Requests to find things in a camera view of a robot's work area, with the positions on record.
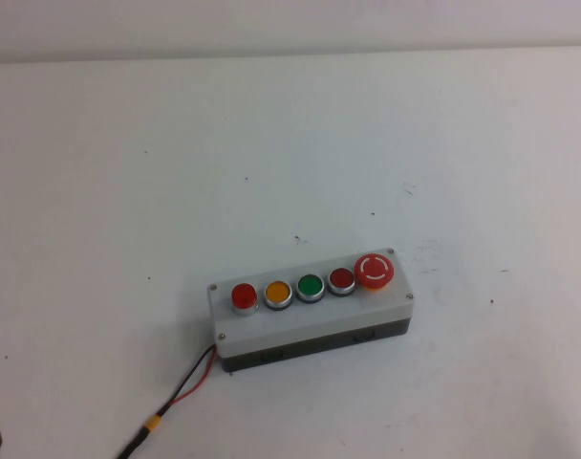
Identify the dark red push button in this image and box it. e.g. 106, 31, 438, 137
327, 267, 357, 298

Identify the green push button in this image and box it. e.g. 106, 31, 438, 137
295, 273, 326, 305

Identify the yellow push button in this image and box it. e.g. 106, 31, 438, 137
263, 280, 294, 313

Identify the black sheathed cable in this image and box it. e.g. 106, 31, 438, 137
115, 426, 151, 459

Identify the thin black wire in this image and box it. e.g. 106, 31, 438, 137
157, 344, 219, 418

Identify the thin red wire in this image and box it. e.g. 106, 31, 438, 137
168, 352, 220, 407

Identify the red indicator lamp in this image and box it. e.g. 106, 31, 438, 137
230, 283, 261, 317

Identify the red emergency stop button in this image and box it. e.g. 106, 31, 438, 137
354, 252, 396, 292

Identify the grey button control box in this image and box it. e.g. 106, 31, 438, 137
207, 247, 415, 375

